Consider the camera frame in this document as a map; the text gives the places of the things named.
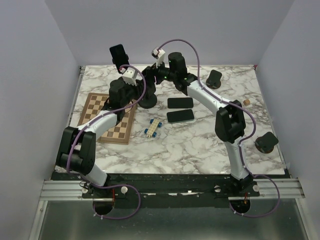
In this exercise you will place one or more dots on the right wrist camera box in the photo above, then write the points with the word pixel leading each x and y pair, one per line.
pixel 159 55

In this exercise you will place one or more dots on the black phone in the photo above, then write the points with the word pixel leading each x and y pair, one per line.
pixel 180 116
pixel 119 56
pixel 180 103

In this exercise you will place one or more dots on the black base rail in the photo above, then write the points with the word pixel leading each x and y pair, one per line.
pixel 182 191

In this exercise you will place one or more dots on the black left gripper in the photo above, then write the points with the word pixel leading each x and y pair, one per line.
pixel 139 89

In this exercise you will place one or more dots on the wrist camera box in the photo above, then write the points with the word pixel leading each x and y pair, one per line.
pixel 129 76
pixel 159 55

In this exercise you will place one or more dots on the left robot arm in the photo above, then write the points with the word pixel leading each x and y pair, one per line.
pixel 77 149

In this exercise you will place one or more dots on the wooden chessboard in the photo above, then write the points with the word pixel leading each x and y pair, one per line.
pixel 119 134

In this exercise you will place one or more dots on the black phone stand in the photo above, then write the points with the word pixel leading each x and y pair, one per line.
pixel 149 99

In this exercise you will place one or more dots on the toy car with blue wheels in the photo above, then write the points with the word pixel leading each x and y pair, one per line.
pixel 151 131

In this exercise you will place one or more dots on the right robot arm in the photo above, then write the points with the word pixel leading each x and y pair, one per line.
pixel 229 115

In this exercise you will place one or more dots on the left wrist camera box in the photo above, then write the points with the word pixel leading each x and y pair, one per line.
pixel 129 76

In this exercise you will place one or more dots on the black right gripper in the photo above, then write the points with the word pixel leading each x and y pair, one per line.
pixel 153 70

